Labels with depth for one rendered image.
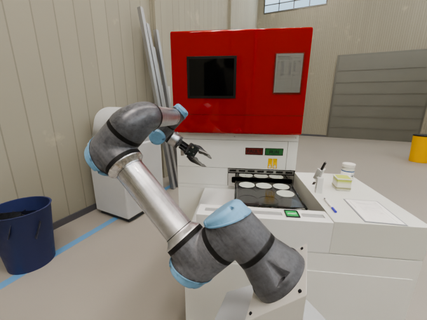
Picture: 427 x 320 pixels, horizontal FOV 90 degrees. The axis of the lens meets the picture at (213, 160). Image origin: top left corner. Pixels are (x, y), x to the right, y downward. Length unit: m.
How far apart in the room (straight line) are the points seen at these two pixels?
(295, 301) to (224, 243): 0.18
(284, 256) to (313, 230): 0.43
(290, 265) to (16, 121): 2.63
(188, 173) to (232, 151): 0.36
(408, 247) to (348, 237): 0.23
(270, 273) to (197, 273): 0.18
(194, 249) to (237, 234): 0.13
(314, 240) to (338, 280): 0.21
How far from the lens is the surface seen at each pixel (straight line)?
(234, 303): 0.78
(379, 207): 1.21
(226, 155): 1.46
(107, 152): 0.67
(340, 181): 1.30
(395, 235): 1.11
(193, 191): 1.58
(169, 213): 0.61
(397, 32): 11.17
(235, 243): 0.54
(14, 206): 2.70
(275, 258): 0.56
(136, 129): 0.64
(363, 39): 10.95
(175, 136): 1.14
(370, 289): 1.23
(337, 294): 1.20
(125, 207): 2.76
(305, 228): 0.97
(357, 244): 1.07
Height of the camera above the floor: 1.41
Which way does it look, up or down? 15 degrees down
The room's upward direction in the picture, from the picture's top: straight up
